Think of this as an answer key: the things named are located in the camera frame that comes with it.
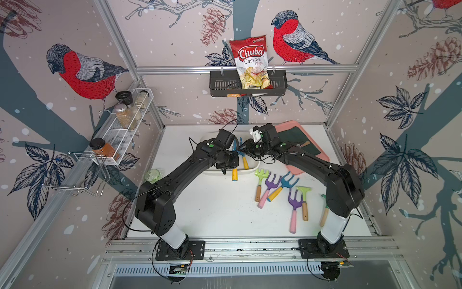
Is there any silver lid spice jar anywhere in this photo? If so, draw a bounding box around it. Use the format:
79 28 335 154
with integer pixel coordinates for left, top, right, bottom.
114 104 137 130

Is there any white wire spice rack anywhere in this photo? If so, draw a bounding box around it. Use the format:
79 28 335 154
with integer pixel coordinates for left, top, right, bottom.
85 88 153 171

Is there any blue claw rake yellow handle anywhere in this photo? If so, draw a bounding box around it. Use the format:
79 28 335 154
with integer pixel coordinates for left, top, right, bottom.
238 137 250 170

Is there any purple rake pink handle lower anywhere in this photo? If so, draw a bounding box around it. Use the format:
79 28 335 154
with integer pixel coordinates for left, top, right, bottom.
288 189 303 234

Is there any green plastic cup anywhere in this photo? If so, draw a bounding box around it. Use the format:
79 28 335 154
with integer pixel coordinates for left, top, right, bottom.
144 169 162 184

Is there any black lid spice jar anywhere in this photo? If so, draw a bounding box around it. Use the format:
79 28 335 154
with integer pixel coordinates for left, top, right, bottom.
115 90 134 108

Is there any black wall basket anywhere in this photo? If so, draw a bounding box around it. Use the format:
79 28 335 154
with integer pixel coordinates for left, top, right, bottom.
209 70 288 97

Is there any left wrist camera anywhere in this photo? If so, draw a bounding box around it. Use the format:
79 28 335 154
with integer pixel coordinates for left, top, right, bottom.
214 129 235 150

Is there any teal rake yellow handle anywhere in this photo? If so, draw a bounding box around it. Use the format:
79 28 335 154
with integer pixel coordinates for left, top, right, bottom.
267 171 300 202

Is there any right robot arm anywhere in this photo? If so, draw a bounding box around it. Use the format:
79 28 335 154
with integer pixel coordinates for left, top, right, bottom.
239 139 365 252

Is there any dark green cloth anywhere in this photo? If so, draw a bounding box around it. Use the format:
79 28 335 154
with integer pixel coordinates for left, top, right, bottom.
278 126 321 155

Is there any clear spice jar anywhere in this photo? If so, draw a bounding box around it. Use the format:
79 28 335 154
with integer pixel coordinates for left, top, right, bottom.
134 90 149 110

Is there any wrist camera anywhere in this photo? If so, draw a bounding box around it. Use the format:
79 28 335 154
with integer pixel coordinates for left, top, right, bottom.
214 129 235 150
249 124 279 143

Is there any wire cup holder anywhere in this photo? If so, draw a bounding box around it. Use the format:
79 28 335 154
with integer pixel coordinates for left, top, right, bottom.
43 151 111 197

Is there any purple rake pink handle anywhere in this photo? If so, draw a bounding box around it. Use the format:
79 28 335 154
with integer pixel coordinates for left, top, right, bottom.
288 189 303 234
257 173 281 209

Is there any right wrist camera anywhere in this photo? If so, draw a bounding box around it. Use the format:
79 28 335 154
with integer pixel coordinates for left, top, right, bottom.
249 124 279 143

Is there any green rake wooden handle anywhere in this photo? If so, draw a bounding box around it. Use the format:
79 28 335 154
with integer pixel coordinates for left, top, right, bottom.
255 169 270 202

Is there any white storage box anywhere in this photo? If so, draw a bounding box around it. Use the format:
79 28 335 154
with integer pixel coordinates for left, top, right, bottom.
200 131 260 177

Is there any pink tray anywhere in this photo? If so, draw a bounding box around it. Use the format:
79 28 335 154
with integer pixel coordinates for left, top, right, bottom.
274 120 330 176

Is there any orange spice jar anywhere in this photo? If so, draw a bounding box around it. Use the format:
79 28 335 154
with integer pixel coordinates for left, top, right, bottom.
89 137 116 158

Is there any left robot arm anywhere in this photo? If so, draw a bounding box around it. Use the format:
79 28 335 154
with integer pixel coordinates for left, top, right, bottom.
135 137 239 255

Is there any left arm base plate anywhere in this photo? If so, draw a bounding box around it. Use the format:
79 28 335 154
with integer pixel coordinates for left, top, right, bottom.
155 237 205 261

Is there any Chuba cassava chips bag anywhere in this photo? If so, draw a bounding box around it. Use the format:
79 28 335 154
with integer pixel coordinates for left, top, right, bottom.
230 36 273 90

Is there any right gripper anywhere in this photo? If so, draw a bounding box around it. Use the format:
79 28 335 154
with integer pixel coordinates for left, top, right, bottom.
235 140 271 158

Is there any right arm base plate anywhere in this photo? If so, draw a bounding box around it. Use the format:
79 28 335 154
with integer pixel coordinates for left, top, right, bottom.
298 237 350 259

